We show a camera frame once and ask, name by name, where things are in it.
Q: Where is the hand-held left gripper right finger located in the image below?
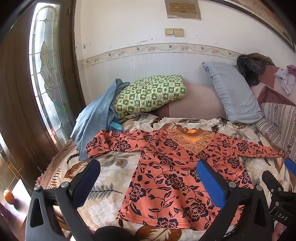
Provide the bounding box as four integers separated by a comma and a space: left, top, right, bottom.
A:
196, 159, 274, 241

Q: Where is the dark fur trimmed jacket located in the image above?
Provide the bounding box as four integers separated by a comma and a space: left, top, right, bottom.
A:
236, 53, 274, 86

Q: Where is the wooden door with stained glass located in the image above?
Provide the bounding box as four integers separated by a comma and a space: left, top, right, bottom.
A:
0, 0, 86, 193

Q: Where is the maroon patchwork cover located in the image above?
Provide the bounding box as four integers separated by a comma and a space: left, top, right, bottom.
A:
251, 65, 296, 106

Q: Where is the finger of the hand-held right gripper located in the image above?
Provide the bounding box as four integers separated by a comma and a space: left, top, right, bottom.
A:
284, 158, 296, 172
262, 170, 285, 194

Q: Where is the white crumpled garment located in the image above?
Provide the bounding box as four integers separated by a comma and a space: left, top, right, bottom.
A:
275, 68, 296, 95

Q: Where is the orange fruit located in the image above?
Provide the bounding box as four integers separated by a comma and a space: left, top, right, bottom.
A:
3, 189, 15, 205

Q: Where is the leaf print blanket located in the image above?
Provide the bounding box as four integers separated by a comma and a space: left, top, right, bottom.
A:
45, 116, 293, 241

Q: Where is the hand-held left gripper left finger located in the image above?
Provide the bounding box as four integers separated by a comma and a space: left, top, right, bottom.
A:
25, 159, 101, 241

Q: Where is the dark framed picture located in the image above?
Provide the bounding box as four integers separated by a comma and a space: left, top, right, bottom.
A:
208, 0, 296, 50

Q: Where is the framed wall panel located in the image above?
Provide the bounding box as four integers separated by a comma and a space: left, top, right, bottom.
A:
165, 0, 201, 20

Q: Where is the orange floral shirt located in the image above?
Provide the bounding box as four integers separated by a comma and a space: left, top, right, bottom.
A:
86, 123, 285, 232

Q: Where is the green checkered pillow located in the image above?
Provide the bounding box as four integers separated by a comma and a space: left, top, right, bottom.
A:
114, 75, 186, 120

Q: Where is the blue knitted sweater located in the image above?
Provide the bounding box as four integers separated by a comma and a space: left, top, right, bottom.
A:
70, 79, 131, 161

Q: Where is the striped floral quilt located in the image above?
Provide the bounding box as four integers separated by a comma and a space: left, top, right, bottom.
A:
254, 102, 296, 163

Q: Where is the light blue pillow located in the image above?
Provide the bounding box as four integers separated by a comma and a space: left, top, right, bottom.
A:
202, 61, 264, 124

